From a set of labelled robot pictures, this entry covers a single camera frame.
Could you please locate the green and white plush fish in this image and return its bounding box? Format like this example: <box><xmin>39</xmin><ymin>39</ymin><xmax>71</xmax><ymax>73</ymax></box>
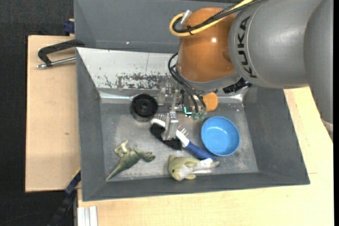
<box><xmin>167</xmin><ymin>155</ymin><xmax>220</xmax><ymax>182</ymax></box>

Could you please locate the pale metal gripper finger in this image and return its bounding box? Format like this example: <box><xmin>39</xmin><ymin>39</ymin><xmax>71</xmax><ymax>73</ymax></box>
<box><xmin>171</xmin><ymin>113</ymin><xmax>179</xmax><ymax>140</ymax></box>
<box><xmin>162</xmin><ymin>113</ymin><xmax>172</xmax><ymax>141</ymax></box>

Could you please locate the orange ball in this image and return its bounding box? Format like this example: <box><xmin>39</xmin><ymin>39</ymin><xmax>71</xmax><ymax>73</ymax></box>
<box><xmin>202</xmin><ymin>92</ymin><xmax>219</xmax><ymax>112</ymax></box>

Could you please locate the blue and white toothbrush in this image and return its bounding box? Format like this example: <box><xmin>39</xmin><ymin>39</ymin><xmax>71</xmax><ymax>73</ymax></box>
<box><xmin>175</xmin><ymin>125</ymin><xmax>218</xmax><ymax>162</ymax></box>

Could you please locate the pale cardboard board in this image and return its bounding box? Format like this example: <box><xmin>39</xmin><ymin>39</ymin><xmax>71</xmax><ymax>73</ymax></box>
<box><xmin>25</xmin><ymin>35</ymin><xmax>82</xmax><ymax>193</ymax></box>

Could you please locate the blue bowl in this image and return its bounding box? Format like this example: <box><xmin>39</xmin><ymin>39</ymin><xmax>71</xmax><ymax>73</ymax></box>
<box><xmin>200</xmin><ymin>116</ymin><xmax>241</xmax><ymax>157</ymax></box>

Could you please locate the green toy dinosaur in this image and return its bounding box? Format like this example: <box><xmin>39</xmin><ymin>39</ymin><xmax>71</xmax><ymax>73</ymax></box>
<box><xmin>105</xmin><ymin>139</ymin><xmax>156</xmax><ymax>182</ymax></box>

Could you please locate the grey metal bin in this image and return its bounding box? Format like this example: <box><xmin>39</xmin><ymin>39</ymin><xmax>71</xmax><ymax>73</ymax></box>
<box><xmin>73</xmin><ymin>0</ymin><xmax>311</xmax><ymax>202</ymax></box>

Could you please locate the black round ring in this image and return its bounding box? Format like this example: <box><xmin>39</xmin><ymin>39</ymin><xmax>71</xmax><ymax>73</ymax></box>
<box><xmin>130</xmin><ymin>93</ymin><xmax>159</xmax><ymax>119</ymax></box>

